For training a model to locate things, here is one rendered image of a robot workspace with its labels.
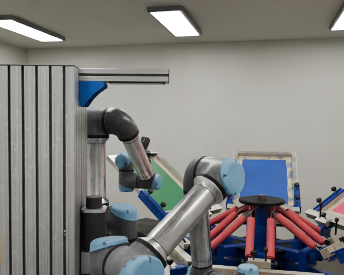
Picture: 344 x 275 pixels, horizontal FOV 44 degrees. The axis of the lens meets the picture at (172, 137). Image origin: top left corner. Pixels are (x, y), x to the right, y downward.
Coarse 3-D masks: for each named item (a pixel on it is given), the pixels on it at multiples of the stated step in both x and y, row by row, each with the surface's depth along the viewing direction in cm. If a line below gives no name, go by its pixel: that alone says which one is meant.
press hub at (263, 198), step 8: (240, 200) 287; (248, 200) 285; (256, 200) 285; (264, 200) 285; (272, 200) 286; (280, 200) 286; (256, 208) 288; (264, 208) 286; (256, 216) 288; (264, 216) 286; (256, 224) 288; (264, 224) 286; (256, 232) 282; (264, 232) 281; (240, 240) 299; (256, 240) 282; (264, 240) 281; (240, 248) 280; (232, 256) 297; (240, 256) 297
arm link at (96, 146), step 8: (88, 112) 180; (96, 112) 178; (104, 112) 177; (88, 120) 179; (96, 120) 177; (88, 128) 179; (96, 128) 178; (104, 128) 177; (88, 136) 179; (96, 136) 179; (104, 136) 181; (88, 144) 181; (96, 144) 180; (104, 144) 183; (88, 152) 181; (96, 152) 180; (104, 152) 183; (88, 160) 181; (96, 160) 181; (104, 160) 183; (88, 168) 181; (96, 168) 181; (104, 168) 184; (88, 176) 181; (96, 176) 181; (104, 176) 184; (88, 184) 182; (96, 184) 181; (104, 184) 184; (88, 192) 182; (96, 192) 181; (104, 192) 184; (104, 200) 183
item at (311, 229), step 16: (240, 208) 306; (272, 208) 303; (288, 208) 289; (224, 224) 287; (240, 224) 276; (272, 224) 268; (288, 224) 268; (304, 224) 275; (272, 240) 258; (304, 240) 260; (320, 240) 267; (272, 256) 250
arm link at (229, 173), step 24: (216, 168) 135; (240, 168) 137; (192, 192) 132; (216, 192) 132; (168, 216) 127; (192, 216) 128; (144, 240) 120; (168, 240) 122; (120, 264) 117; (144, 264) 114
